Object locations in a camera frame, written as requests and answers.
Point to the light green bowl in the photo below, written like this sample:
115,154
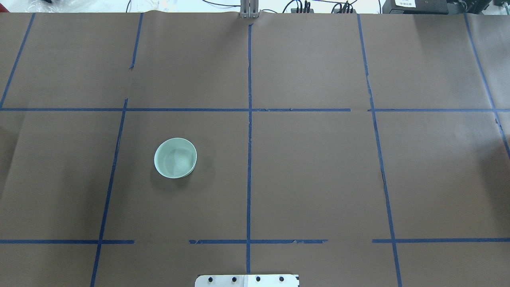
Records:
175,158

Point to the black computer box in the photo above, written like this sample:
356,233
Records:
415,7

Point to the black usb hub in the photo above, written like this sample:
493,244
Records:
307,10
343,10

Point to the aluminium frame post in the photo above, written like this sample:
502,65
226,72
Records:
249,9

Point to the white pedestal base plate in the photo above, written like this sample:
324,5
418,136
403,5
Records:
248,280

